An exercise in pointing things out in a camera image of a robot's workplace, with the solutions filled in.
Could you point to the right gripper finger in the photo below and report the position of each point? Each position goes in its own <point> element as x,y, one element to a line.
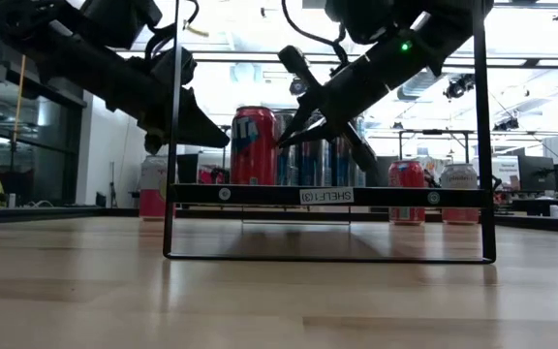
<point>303,116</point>
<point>325,132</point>

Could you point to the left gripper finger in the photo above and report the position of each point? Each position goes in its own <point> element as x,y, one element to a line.
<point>199,126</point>

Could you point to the blue silver energy drink can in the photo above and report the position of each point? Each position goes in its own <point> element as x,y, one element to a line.
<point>341,167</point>
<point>314,167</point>
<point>288,167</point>

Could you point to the orange Fanta soda can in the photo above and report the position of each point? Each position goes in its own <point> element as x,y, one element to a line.
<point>252,155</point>

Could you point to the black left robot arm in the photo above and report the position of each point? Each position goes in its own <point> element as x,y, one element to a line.
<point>66,53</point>

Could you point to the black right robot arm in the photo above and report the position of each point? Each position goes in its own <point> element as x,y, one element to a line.
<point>458,19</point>

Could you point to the white shelf label sticker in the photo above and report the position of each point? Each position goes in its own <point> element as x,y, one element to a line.
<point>326,196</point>

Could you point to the black ceiling spotlight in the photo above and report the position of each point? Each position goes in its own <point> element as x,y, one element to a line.
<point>504,125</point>
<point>296,88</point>
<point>455,88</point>

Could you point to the white can red base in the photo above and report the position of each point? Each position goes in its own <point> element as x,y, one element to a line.
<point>153,174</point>

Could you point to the long ceiling light strip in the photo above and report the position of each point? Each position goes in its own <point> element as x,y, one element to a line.
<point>240,56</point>

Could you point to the orange soda can blue logo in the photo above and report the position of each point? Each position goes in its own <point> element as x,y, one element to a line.
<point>406,173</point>

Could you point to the black tripod stand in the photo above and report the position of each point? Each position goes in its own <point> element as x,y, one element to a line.
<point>112,194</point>

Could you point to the white can orange base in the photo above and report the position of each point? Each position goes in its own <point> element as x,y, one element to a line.
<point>459,175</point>

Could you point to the white printed sign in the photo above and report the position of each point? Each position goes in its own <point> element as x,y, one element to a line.
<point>506,169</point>

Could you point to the white cup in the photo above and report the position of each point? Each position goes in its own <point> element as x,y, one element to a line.
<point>554,211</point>

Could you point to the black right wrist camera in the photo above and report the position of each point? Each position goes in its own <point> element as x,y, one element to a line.
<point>361,19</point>

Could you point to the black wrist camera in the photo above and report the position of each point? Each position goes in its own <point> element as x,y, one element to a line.
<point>119,22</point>
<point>361,19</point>

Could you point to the black frame table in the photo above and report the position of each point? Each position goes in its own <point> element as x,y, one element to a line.
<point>434,131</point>

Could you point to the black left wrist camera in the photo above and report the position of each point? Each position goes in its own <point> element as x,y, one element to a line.
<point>119,22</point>

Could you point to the black metal shelf frame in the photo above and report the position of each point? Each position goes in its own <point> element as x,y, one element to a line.
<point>259,195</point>

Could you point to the black table edge rail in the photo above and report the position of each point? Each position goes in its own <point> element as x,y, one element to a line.
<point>66,212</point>

